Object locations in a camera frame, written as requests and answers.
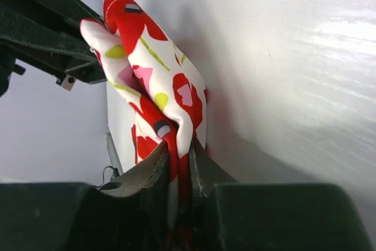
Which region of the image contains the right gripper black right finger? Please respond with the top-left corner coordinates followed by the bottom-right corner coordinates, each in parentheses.
top-left (189, 139), bottom-right (372, 250)

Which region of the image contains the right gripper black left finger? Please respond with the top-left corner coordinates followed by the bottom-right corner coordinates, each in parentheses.
top-left (1, 143), bottom-right (169, 250)

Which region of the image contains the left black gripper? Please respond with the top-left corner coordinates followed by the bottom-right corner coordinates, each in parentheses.
top-left (1, 0), bottom-right (106, 94)

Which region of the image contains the red poppy white skirt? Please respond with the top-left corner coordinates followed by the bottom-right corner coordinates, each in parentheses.
top-left (80, 0), bottom-right (207, 250)

